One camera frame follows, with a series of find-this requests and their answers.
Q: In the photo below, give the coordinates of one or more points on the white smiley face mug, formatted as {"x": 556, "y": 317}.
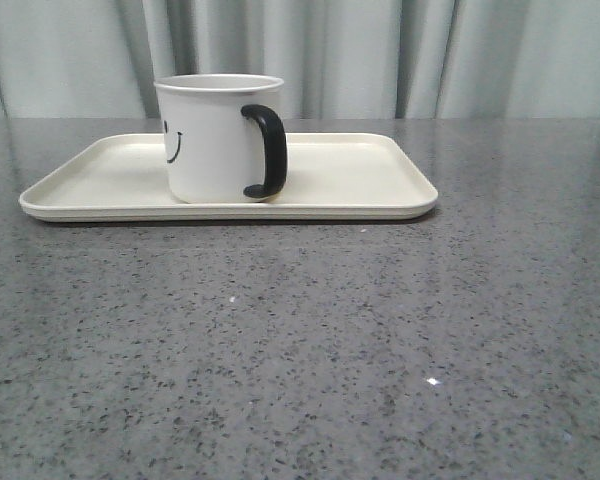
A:
{"x": 225, "y": 141}

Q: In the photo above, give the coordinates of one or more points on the cream rectangular plastic tray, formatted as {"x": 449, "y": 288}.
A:
{"x": 332, "y": 176}

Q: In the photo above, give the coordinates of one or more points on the pale green curtain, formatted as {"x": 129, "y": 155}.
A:
{"x": 338, "y": 59}

